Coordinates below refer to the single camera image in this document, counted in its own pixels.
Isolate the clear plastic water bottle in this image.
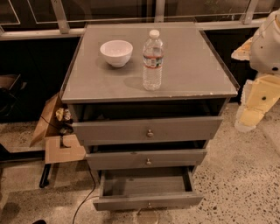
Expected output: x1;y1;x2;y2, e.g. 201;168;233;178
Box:
143;30;164;91

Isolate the grey wooden drawer cabinet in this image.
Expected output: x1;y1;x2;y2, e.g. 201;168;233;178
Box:
59;22;241;176

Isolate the brown cardboard box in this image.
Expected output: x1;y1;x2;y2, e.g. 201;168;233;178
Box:
30;94;86;164

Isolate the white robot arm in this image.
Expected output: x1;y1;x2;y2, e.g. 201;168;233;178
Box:
231;9;280;132

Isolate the white ceramic bowl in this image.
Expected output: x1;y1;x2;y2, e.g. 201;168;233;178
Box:
100;40;133;67

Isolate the metal window railing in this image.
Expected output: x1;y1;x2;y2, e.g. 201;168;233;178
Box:
0;0;280;40

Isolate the grey bottom drawer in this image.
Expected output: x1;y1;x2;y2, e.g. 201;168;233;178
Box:
94;167;203;211

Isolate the grey top drawer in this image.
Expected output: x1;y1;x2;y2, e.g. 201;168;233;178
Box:
73;116;222;145

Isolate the grey middle drawer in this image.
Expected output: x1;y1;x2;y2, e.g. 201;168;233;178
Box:
86;149;207;170

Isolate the black floor cable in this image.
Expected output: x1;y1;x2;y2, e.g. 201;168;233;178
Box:
72;169;97;224

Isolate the grey drawer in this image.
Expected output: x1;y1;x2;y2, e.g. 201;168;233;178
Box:
94;167;203;211
73;116;222;145
86;149;207;170

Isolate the black metal stand leg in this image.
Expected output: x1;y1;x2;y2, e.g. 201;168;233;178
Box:
39;164;51;188

